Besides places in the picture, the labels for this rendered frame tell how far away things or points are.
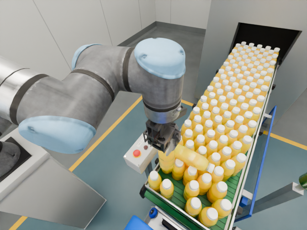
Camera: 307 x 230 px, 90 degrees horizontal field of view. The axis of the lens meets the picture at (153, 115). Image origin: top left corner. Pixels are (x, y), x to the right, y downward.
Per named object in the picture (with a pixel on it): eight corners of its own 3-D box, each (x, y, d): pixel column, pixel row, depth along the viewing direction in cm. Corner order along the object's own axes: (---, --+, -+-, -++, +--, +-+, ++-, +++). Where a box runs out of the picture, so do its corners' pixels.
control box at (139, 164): (126, 164, 83) (122, 156, 76) (147, 138, 94) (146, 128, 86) (141, 175, 79) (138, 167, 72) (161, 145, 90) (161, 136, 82)
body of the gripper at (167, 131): (144, 143, 48) (138, 118, 38) (158, 123, 52) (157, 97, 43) (165, 155, 45) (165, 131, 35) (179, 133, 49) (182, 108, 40)
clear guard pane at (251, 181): (220, 225, 107) (249, 214, 70) (247, 141, 147) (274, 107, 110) (221, 225, 107) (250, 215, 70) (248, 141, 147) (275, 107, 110)
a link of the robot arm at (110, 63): (53, 65, 27) (118, 72, 24) (87, 34, 34) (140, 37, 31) (77, 101, 34) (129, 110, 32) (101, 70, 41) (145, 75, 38)
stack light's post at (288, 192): (219, 222, 145) (292, 190, 62) (221, 217, 147) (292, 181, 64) (224, 225, 143) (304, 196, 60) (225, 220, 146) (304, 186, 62)
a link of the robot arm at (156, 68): (140, 33, 31) (191, 35, 28) (146, 83, 40) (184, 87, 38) (121, 57, 25) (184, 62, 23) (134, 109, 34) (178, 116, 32)
